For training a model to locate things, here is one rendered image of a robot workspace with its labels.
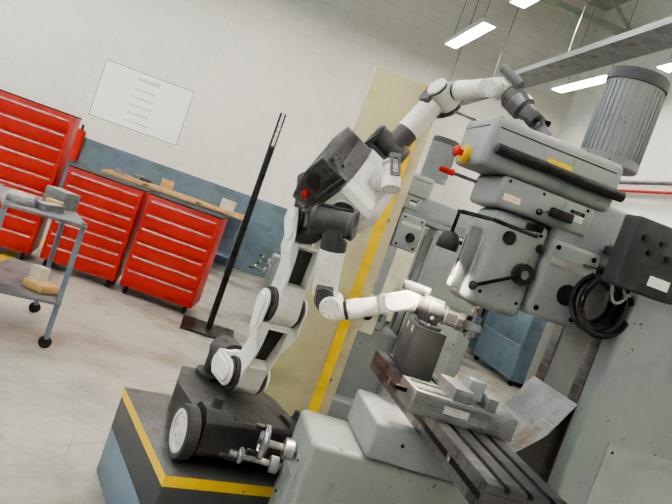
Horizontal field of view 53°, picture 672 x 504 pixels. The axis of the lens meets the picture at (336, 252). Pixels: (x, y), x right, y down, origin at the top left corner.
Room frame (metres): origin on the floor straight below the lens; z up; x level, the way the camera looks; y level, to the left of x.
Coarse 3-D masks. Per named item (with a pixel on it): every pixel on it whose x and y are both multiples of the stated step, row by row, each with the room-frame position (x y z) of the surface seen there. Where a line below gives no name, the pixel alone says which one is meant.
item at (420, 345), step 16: (416, 320) 2.64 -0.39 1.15; (400, 336) 2.72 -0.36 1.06; (416, 336) 2.51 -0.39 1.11; (432, 336) 2.51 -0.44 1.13; (400, 352) 2.62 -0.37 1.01; (416, 352) 2.51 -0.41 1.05; (432, 352) 2.51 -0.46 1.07; (400, 368) 2.52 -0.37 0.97; (416, 368) 2.51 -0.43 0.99; (432, 368) 2.51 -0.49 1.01
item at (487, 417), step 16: (416, 384) 2.05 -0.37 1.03; (432, 384) 2.14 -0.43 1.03; (400, 400) 2.07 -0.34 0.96; (416, 400) 1.98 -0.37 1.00; (432, 400) 2.00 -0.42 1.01; (448, 400) 2.01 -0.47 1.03; (496, 400) 2.04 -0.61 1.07; (432, 416) 2.00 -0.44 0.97; (448, 416) 2.01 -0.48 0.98; (464, 416) 2.02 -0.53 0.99; (480, 416) 2.03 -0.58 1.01; (496, 416) 2.04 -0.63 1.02; (512, 416) 2.09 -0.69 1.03; (480, 432) 2.03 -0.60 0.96; (496, 432) 2.04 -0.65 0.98; (512, 432) 2.05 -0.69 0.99
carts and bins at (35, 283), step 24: (0, 192) 4.32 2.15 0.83; (24, 192) 4.28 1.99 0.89; (48, 192) 4.60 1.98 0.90; (0, 216) 3.99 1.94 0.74; (48, 216) 4.11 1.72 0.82; (72, 216) 4.40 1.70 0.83; (0, 264) 4.65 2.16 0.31; (48, 264) 4.88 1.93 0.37; (72, 264) 4.23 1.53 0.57; (0, 288) 4.08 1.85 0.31; (24, 288) 4.27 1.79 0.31; (48, 288) 4.31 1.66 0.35; (48, 336) 4.23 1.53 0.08
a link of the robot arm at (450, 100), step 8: (464, 80) 2.49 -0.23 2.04; (472, 80) 2.46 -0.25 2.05; (448, 88) 2.52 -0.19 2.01; (456, 88) 2.50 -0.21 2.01; (464, 88) 2.47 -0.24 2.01; (472, 88) 2.44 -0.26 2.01; (440, 96) 2.52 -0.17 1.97; (448, 96) 2.53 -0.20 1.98; (456, 96) 2.51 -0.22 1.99; (464, 96) 2.49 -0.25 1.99; (472, 96) 2.46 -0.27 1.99; (440, 104) 2.55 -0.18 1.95; (448, 104) 2.54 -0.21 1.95; (456, 104) 2.56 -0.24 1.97; (448, 112) 2.57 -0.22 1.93
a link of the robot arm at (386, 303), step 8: (376, 296) 2.30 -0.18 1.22; (384, 296) 2.26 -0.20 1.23; (392, 296) 2.25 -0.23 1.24; (400, 296) 2.25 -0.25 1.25; (408, 296) 2.25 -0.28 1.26; (384, 304) 2.25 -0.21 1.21; (392, 304) 2.25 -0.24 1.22; (400, 304) 2.24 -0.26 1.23; (408, 304) 2.24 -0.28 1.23; (384, 312) 2.26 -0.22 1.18; (392, 312) 2.26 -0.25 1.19
